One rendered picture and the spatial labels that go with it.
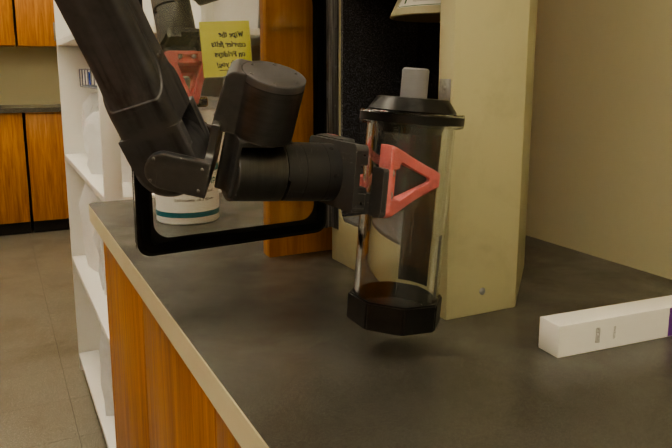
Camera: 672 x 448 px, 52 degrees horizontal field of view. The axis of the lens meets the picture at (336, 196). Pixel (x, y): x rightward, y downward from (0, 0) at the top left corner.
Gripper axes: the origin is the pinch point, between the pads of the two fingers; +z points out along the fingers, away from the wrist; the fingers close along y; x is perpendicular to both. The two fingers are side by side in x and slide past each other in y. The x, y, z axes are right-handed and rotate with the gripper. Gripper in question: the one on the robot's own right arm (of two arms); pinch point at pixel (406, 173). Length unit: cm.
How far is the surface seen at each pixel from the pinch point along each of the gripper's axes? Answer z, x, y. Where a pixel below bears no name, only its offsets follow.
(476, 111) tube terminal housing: 12.8, -6.9, 5.3
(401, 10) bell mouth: 9.9, -19.2, 19.3
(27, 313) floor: -14, 118, 315
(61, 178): 22, 74, 506
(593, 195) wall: 54, 6, 22
